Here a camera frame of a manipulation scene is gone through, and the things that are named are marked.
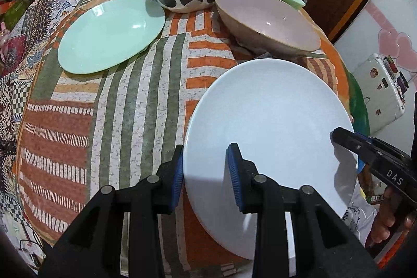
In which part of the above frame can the white plate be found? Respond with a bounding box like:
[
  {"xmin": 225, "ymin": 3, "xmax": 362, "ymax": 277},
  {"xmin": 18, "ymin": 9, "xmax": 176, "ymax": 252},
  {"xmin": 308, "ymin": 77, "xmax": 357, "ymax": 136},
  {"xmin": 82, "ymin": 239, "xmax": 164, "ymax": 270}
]
[{"xmin": 184, "ymin": 59, "xmax": 357, "ymax": 260}]

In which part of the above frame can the mint green plate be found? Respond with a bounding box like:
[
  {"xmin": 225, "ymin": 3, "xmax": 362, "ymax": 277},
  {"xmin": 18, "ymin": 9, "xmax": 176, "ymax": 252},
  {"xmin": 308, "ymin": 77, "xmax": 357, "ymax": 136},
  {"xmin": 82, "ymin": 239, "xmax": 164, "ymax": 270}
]
[{"xmin": 57, "ymin": 0, "xmax": 165, "ymax": 75}]

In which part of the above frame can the patterned quilt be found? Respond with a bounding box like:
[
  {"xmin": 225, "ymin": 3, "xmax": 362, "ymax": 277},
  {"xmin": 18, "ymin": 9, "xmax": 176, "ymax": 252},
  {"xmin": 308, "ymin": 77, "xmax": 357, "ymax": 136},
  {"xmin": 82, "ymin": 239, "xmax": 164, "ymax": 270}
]
[{"xmin": 0, "ymin": 0, "xmax": 96, "ymax": 233}]

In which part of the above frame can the person right hand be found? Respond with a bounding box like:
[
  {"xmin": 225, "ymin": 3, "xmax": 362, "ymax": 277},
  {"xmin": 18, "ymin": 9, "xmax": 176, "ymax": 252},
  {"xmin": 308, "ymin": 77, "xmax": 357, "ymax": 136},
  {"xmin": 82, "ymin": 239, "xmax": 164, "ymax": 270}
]
[{"xmin": 365, "ymin": 187, "xmax": 396, "ymax": 248}]

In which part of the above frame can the pink bowl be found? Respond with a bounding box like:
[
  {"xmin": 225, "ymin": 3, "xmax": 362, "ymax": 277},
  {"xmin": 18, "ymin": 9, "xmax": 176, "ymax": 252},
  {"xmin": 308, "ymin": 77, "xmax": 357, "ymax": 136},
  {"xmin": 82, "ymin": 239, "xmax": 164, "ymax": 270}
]
[{"xmin": 215, "ymin": 0, "xmax": 321, "ymax": 57}]

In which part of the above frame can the striped patchwork blanket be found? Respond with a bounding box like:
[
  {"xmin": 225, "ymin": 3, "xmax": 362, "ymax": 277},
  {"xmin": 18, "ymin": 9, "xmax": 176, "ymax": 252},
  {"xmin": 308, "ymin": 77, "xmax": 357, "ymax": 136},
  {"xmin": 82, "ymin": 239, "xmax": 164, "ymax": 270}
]
[{"xmin": 13, "ymin": 0, "xmax": 371, "ymax": 277}]

